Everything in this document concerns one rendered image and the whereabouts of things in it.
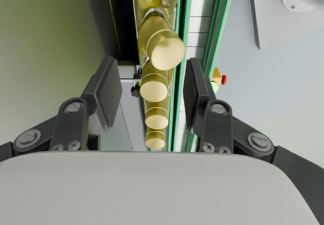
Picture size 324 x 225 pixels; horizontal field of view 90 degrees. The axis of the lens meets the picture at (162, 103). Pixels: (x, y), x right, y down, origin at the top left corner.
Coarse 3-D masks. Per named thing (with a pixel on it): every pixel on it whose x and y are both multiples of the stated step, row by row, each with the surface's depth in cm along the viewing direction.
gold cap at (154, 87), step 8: (144, 72) 20; (152, 72) 19; (160, 72) 20; (144, 80) 19; (152, 80) 18; (160, 80) 18; (144, 88) 19; (152, 88) 19; (160, 88) 19; (144, 96) 20; (152, 96) 20; (160, 96) 20
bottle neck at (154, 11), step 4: (152, 8) 19; (156, 8) 19; (148, 12) 19; (152, 12) 18; (156, 12) 18; (160, 12) 18; (164, 12) 19; (144, 16) 19; (148, 16) 17; (160, 16) 17; (164, 16) 18
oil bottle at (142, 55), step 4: (140, 44) 24; (140, 48) 24; (140, 52) 24; (144, 52) 23; (140, 56) 24; (144, 56) 24; (140, 60) 25; (144, 60) 24; (140, 64) 26; (144, 64) 25
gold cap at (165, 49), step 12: (144, 24) 16; (156, 24) 15; (168, 24) 16; (144, 36) 15; (156, 36) 14; (168, 36) 13; (144, 48) 16; (156, 48) 14; (168, 48) 14; (180, 48) 14; (156, 60) 15; (168, 60) 15; (180, 60) 16
